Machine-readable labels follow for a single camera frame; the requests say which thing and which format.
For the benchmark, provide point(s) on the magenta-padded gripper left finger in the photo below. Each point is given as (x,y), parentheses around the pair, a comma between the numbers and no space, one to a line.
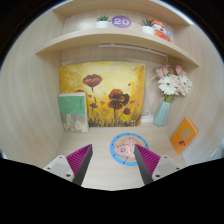
(77,161)

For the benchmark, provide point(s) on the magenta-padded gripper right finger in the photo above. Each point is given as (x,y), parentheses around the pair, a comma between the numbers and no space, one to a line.
(149,161)

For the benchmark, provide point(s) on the pink computer mouse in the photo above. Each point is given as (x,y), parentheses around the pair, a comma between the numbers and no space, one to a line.
(125,148)

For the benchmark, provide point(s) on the round blue-rimmed cartoon mouse pad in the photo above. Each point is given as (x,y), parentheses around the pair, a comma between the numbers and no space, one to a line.
(115,156)

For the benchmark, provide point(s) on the white power strip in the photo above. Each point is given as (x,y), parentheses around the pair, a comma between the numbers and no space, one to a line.
(146,119)

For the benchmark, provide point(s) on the orange cover book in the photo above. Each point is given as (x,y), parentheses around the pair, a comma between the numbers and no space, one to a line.
(184,135)

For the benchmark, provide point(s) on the green cover book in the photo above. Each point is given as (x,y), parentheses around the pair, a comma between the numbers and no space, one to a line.
(72,106)

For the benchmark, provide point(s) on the pink and white flower bouquet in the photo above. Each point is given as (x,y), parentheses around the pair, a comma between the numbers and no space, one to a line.
(171,83)

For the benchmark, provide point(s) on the yellow poppy flower painting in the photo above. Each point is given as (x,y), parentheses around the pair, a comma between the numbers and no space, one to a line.
(110,76)

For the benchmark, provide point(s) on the wooden shelf unit with ornaments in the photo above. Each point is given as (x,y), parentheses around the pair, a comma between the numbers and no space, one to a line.
(110,36)

